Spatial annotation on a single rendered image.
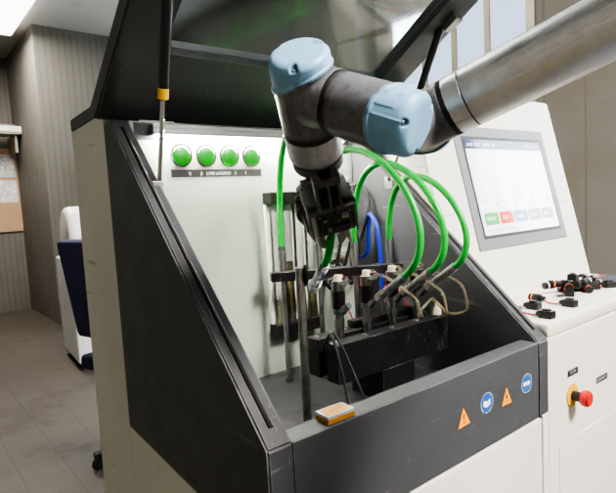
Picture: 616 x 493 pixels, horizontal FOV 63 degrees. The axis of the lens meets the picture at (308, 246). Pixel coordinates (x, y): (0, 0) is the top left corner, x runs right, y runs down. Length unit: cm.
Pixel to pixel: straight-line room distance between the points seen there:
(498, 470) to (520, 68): 75
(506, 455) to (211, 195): 82
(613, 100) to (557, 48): 250
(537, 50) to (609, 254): 254
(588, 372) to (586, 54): 89
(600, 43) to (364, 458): 61
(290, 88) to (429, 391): 54
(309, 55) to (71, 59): 617
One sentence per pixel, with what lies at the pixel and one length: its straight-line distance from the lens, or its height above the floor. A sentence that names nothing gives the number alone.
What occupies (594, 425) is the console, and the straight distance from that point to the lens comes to 145.
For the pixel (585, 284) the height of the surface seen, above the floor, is 100.
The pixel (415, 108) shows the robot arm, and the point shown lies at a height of 135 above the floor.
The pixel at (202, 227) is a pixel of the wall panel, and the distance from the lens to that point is 118.
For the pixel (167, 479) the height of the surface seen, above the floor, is 76.
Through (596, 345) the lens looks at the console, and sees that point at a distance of 140.
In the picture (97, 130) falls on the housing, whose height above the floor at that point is 144.
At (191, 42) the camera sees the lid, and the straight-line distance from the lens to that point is 106.
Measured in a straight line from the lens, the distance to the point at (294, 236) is 130.
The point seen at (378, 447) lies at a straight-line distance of 83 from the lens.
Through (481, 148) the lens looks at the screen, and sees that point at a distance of 153.
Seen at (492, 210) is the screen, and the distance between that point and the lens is 148.
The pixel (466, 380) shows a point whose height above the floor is 93.
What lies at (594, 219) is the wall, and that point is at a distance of 314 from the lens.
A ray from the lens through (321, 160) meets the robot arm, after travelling 66.
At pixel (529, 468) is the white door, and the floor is 70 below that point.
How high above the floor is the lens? 126
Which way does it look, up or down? 5 degrees down
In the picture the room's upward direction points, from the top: 3 degrees counter-clockwise
